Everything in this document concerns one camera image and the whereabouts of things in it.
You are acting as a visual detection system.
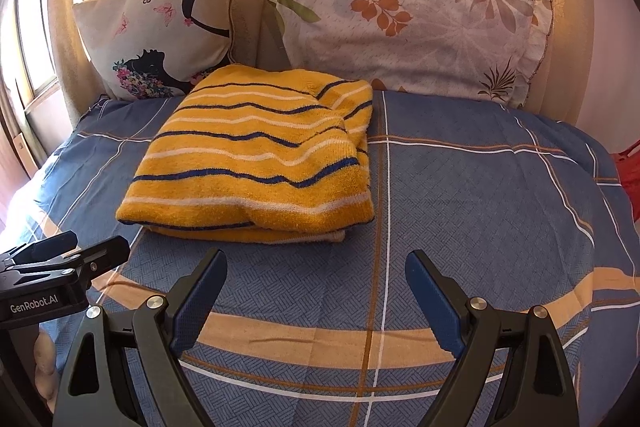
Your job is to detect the yellow striped knit sweater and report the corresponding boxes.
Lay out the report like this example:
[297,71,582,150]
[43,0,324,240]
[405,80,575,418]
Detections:
[116,65,374,243]

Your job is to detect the person's left hand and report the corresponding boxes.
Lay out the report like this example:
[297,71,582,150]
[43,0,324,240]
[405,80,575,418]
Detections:
[34,329,60,413]

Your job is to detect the blue plaid bed sheet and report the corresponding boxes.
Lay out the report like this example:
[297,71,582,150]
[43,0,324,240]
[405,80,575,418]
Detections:
[1,91,639,426]

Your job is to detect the red cloth at bedside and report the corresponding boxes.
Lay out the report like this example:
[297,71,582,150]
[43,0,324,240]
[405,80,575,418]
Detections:
[612,140,640,222]

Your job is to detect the white cushion with woman silhouette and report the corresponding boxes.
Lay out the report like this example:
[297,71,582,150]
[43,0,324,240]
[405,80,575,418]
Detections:
[73,0,232,101]

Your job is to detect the floral white ruffled pillow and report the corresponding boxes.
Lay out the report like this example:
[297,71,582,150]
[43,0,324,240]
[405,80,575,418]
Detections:
[266,0,553,107]

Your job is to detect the window frame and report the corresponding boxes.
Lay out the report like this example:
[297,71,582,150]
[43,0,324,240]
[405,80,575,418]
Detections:
[1,0,60,117]

